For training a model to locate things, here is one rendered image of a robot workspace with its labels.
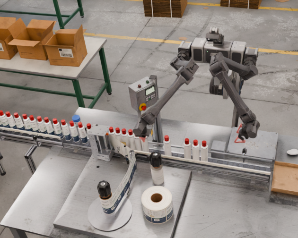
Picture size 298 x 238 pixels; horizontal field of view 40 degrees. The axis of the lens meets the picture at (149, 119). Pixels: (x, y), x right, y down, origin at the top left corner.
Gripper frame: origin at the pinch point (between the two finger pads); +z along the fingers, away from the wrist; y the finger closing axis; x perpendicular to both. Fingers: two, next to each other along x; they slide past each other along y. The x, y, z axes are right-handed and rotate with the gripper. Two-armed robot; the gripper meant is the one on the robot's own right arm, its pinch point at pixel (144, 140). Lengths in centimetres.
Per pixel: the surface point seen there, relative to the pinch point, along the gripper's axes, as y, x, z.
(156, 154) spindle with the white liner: 11.8, -9.5, 0.8
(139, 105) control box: -7.9, 17.6, -16.8
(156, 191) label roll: 16.3, -27.7, 16.3
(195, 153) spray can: 32.5, 15.6, 19.9
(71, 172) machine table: -60, -11, 36
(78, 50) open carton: -124, 141, 26
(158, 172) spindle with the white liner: 13.3, -13.3, 14.3
